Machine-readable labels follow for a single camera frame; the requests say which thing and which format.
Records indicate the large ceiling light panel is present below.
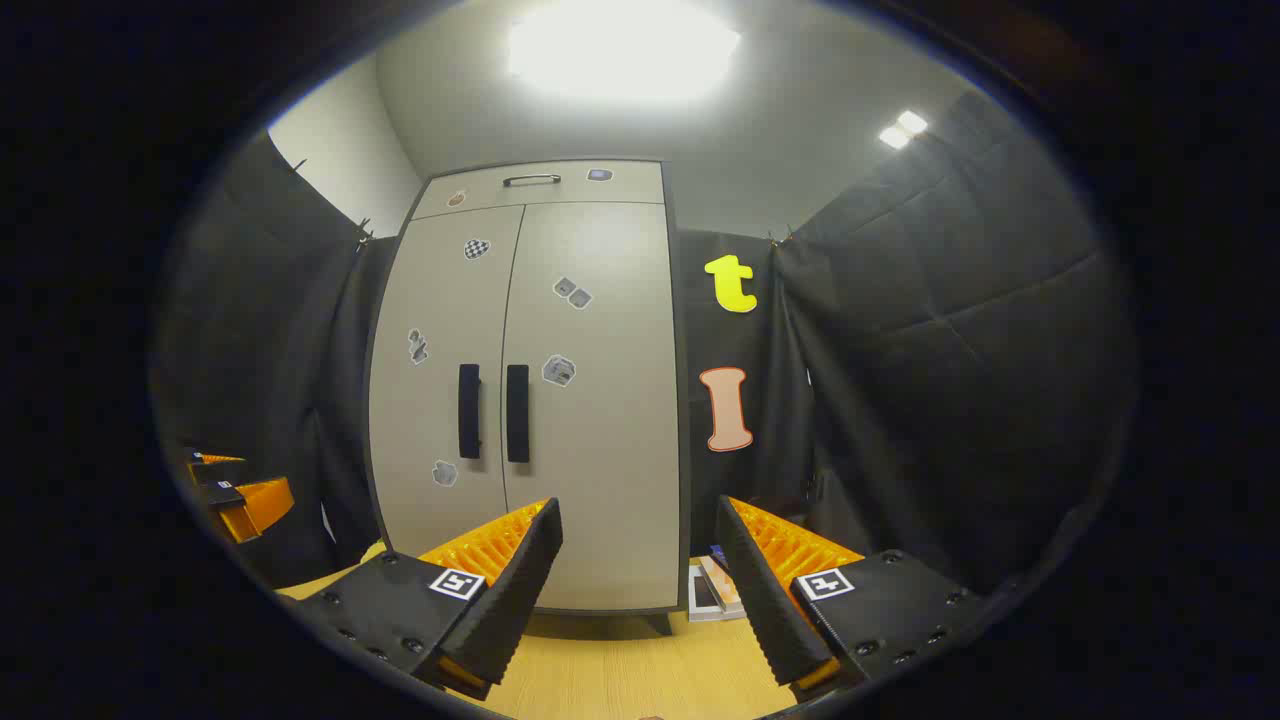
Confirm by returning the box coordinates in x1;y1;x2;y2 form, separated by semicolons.
508;0;741;103

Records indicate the black backdrop cloth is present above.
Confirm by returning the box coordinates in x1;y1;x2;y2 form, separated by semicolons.
150;90;1141;601

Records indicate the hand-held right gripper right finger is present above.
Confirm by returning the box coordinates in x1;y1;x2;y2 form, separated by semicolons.
715;495;1001;701

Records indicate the grey cabinet drawer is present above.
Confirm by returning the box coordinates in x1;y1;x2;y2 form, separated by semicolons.
412;160;666;221

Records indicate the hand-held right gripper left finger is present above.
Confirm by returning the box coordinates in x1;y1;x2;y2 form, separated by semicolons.
290;497;563;701

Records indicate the grey double-door shoe cabinet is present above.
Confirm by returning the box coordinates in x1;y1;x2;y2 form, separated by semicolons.
365;158;691;636

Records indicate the small ceiling light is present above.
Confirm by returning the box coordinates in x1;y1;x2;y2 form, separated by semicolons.
879;110;929;151

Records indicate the grey shoe cabinet door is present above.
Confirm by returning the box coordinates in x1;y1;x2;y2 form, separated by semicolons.
368;205;526;561
500;200;683;613

